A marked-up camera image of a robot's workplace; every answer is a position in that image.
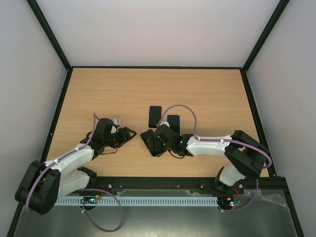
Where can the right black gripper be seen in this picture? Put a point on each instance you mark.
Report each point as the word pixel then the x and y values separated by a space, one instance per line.
pixel 153 140

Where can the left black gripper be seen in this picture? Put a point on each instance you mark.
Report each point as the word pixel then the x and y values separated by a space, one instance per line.
pixel 124 136

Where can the black phone case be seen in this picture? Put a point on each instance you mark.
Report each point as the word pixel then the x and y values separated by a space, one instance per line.
pixel 145 135

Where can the lilac magsafe phone case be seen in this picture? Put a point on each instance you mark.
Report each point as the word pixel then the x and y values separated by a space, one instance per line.
pixel 180 126

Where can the pink phone case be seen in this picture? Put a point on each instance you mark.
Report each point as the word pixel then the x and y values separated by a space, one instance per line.
pixel 148 116

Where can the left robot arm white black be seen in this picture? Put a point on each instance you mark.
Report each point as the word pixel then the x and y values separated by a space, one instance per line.
pixel 45 182

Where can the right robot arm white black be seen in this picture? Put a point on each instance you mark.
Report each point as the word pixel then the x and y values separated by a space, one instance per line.
pixel 247 157

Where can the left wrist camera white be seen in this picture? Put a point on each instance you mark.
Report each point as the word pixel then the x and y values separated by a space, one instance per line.
pixel 115 125

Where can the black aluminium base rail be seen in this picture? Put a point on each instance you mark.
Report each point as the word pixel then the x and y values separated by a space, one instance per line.
pixel 205 186

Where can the white slotted cable duct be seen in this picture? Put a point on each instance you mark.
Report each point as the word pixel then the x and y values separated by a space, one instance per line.
pixel 139 201

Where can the black enclosure frame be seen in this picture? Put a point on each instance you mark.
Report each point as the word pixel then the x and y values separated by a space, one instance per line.
pixel 281 6

